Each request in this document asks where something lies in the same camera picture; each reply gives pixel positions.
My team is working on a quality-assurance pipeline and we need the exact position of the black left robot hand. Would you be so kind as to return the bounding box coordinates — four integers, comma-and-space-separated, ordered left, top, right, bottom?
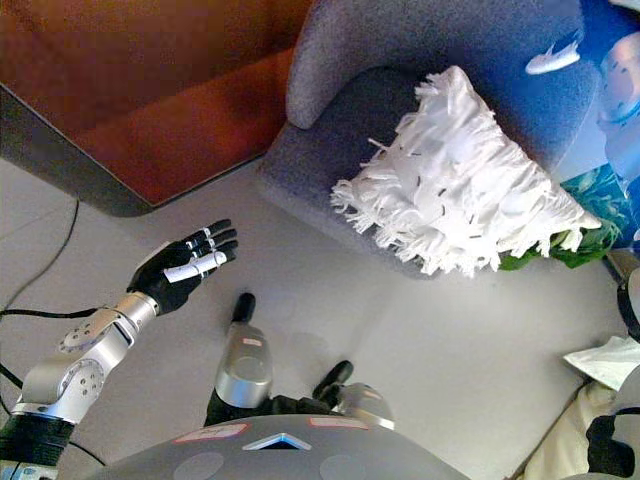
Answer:
126, 218, 240, 317

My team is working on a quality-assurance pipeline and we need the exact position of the white fringed throw pillow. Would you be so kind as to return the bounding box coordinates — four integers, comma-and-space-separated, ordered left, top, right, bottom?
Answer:
329, 65, 604, 279

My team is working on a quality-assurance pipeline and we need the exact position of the silver left robot leg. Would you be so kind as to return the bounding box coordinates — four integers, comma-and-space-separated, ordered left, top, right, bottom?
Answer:
203, 291, 276, 427

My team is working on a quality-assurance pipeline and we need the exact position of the silver robot leg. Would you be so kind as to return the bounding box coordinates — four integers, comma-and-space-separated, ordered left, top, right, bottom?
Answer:
311, 359, 396, 432
203, 291, 276, 427

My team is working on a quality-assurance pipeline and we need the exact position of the grey robot torso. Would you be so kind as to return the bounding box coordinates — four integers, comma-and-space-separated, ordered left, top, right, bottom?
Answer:
79, 414, 474, 480

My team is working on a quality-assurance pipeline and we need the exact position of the silver right robot leg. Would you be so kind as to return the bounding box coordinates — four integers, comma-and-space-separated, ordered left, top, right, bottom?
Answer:
311, 359, 396, 432

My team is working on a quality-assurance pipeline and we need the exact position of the grey fabric armchair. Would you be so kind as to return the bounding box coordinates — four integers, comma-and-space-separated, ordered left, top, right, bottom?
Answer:
254, 0, 602, 281

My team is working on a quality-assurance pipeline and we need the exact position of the green leafy potted plant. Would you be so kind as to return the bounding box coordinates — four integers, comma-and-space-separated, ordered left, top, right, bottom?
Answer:
498, 218, 623, 273

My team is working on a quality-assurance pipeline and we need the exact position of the white patterned cloth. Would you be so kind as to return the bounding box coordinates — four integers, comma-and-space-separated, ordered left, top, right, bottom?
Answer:
561, 335, 640, 390

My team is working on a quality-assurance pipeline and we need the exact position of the blue ocean picture panel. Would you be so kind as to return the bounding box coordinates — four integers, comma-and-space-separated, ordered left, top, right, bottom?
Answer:
523, 0, 640, 251

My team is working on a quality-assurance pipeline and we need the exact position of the thick black wrist cable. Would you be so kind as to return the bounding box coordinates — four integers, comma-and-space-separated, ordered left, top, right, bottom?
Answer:
0, 198, 96, 391

